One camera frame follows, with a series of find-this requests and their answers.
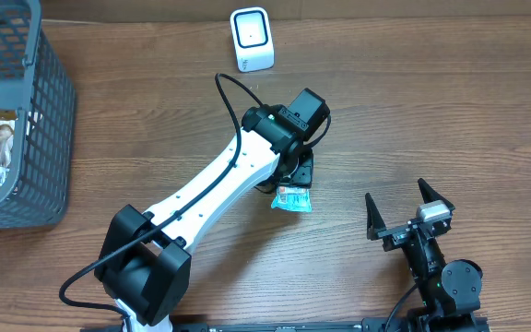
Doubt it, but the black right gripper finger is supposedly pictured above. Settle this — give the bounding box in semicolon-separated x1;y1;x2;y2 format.
418;178;455;212
365;193;386;241

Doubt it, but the teal tissue packet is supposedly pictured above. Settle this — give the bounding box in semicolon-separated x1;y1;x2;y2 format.
271;186;312;212

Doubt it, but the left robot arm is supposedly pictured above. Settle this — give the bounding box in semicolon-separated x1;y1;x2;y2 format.
94;89;331;331

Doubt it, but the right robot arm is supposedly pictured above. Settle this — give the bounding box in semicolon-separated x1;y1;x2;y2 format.
361;178;490;332

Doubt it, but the white barcode scanner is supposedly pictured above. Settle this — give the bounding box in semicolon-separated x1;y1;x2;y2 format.
230;6;275;73

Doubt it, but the grey plastic mesh basket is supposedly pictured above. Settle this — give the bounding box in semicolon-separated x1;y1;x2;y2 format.
0;0;77;229

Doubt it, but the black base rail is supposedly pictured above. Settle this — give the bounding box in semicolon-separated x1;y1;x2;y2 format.
80;314;491;332

